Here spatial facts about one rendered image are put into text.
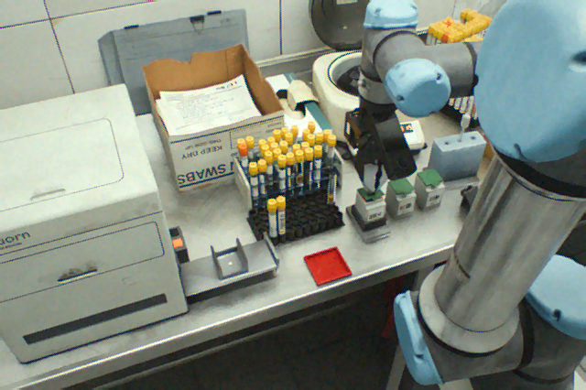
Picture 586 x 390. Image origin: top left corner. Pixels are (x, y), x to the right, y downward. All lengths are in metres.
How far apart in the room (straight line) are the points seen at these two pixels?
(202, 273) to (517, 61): 0.70
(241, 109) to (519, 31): 0.94
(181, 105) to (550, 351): 0.92
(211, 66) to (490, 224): 0.95
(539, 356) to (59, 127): 0.73
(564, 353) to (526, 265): 0.26
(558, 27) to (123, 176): 0.58
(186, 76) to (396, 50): 0.68
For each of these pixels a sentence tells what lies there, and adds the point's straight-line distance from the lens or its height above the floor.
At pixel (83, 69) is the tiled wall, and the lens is 1.37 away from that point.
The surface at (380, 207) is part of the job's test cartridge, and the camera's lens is 1.04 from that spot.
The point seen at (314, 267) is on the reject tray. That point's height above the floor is 0.88.
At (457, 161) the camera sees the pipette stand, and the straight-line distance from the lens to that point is 1.17.
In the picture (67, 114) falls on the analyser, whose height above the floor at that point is 1.17.
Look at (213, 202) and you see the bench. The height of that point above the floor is 0.87.
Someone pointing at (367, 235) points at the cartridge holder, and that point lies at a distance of 1.06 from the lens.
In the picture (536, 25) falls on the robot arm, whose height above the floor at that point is 1.52.
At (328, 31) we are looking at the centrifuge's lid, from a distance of 1.42.
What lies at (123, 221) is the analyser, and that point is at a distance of 0.78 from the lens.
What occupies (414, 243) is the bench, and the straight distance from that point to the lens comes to 1.08.
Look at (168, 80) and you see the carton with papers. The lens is 1.33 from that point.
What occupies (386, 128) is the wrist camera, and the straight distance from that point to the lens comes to 0.90.
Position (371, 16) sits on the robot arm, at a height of 1.32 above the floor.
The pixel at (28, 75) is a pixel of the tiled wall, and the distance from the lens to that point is 1.37.
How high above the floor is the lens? 1.68
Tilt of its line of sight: 45 degrees down
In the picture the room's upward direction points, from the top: straight up
